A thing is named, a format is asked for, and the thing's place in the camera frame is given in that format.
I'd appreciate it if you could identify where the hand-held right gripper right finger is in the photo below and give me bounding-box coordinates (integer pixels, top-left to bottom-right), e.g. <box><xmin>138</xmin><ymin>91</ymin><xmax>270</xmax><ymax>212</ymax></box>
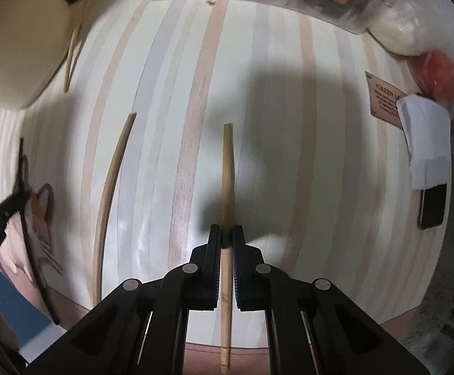
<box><xmin>232</xmin><ymin>226</ymin><xmax>431</xmax><ymax>375</ymax></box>

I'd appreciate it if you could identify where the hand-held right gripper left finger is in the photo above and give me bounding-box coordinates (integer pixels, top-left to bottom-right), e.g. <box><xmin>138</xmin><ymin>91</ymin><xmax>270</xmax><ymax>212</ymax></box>
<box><xmin>26</xmin><ymin>224</ymin><xmax>223</xmax><ymax>375</ymax></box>

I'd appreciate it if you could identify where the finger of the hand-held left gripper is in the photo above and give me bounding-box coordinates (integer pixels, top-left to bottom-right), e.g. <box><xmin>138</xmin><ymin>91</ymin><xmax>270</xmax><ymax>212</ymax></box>
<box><xmin>0</xmin><ymin>187</ymin><xmax>30</xmax><ymax>219</ymax></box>

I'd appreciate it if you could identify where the wooden chopstick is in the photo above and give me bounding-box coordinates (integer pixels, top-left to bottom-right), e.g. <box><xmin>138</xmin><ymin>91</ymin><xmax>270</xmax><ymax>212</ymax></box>
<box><xmin>68</xmin><ymin>0</ymin><xmax>103</xmax><ymax>83</ymax></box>
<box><xmin>220</xmin><ymin>123</ymin><xmax>236</xmax><ymax>374</ymax></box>
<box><xmin>63</xmin><ymin>27</ymin><xmax>80</xmax><ymax>93</ymax></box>
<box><xmin>92</xmin><ymin>112</ymin><xmax>137</xmax><ymax>307</ymax></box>

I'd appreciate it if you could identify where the cream cylindrical utensil holder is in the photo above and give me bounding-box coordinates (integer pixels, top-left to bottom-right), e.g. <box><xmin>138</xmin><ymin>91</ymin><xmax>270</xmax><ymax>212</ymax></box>
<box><xmin>0</xmin><ymin>0</ymin><xmax>77</xmax><ymax>111</ymax></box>

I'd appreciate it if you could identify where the striped cat print table mat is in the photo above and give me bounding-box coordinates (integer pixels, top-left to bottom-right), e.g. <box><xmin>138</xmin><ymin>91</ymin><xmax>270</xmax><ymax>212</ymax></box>
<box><xmin>0</xmin><ymin>0</ymin><xmax>452</xmax><ymax>360</ymax></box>

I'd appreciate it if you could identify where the black smartphone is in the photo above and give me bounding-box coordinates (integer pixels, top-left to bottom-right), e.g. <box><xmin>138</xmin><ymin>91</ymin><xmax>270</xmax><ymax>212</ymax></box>
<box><xmin>418</xmin><ymin>183</ymin><xmax>448</xmax><ymax>230</ymax></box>

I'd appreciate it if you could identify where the brown label card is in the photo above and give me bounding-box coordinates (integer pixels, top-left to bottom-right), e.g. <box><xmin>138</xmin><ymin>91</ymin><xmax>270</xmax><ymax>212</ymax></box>
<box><xmin>365</xmin><ymin>71</ymin><xmax>406</xmax><ymax>129</ymax></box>

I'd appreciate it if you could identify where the white tissue paper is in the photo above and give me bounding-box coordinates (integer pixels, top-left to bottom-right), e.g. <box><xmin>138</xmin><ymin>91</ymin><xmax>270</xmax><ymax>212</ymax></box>
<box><xmin>397</xmin><ymin>94</ymin><xmax>452</xmax><ymax>190</ymax></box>

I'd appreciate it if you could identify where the red tomato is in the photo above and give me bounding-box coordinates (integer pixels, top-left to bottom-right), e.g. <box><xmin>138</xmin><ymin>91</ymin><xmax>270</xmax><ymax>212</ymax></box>
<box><xmin>410</xmin><ymin>49</ymin><xmax>454</xmax><ymax>103</ymax></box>

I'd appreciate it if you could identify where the clear plastic bag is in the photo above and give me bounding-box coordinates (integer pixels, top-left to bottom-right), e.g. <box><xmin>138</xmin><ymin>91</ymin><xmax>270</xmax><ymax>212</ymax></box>
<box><xmin>368</xmin><ymin>0</ymin><xmax>454</xmax><ymax>104</ymax></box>

